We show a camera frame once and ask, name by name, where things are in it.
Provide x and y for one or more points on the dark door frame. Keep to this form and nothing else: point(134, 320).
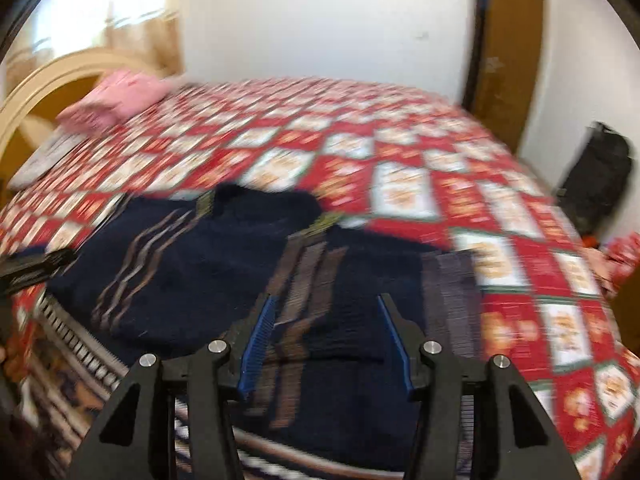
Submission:
point(475, 35)

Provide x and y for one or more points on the cream wooden headboard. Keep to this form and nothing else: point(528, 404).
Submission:
point(45, 80)

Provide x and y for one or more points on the brown wooden door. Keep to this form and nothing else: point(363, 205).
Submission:
point(512, 60)

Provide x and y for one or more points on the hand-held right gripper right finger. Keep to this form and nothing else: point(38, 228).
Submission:
point(396, 347)

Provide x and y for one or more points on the red checked printed blanket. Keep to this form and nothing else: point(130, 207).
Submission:
point(400, 195)

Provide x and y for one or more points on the bright window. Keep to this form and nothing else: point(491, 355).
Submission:
point(75, 10)

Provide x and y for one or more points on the striped woven cloth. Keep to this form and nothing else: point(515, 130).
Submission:
point(75, 360)

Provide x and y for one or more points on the black bag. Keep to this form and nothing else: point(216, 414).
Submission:
point(595, 175)

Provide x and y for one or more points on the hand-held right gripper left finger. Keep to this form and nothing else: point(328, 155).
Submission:
point(257, 347)

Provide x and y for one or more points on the red plaid cloth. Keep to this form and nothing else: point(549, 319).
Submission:
point(622, 255)

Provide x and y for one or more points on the pink pillow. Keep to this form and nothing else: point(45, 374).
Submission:
point(115, 100)

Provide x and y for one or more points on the beige curtain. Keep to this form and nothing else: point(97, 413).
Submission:
point(150, 40)

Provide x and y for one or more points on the navy knit sweater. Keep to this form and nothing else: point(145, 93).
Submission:
point(200, 270)

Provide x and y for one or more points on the grey striped pillow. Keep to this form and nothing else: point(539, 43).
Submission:
point(40, 160)

